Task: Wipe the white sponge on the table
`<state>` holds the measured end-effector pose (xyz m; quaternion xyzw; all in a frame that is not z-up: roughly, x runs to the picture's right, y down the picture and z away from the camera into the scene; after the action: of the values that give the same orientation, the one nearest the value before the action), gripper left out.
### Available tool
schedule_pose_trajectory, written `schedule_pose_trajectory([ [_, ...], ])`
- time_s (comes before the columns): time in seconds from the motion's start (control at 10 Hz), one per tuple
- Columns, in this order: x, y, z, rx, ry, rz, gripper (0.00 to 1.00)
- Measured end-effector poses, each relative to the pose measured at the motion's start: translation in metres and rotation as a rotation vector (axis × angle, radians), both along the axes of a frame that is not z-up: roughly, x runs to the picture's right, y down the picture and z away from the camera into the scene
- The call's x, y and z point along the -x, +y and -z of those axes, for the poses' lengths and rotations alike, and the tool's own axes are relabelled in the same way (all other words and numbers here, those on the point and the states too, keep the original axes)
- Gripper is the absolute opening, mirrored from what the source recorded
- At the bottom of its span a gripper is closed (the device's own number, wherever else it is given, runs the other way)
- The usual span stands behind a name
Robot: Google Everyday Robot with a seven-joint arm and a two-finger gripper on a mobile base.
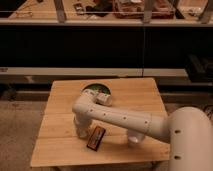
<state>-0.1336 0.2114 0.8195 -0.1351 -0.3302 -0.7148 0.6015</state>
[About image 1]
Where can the long wooden shelf bench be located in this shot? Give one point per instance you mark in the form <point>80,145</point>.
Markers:
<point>102,72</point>

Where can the green round plate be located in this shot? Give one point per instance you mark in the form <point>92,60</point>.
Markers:
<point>96,89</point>

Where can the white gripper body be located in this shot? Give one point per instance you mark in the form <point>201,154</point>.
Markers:
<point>82,128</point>

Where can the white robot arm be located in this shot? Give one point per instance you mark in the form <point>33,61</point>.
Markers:
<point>188,130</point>

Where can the black equipment box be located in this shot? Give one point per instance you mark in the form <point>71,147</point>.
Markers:
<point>199,69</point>

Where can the dark rectangular snack bar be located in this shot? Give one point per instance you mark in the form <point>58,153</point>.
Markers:
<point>95,138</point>

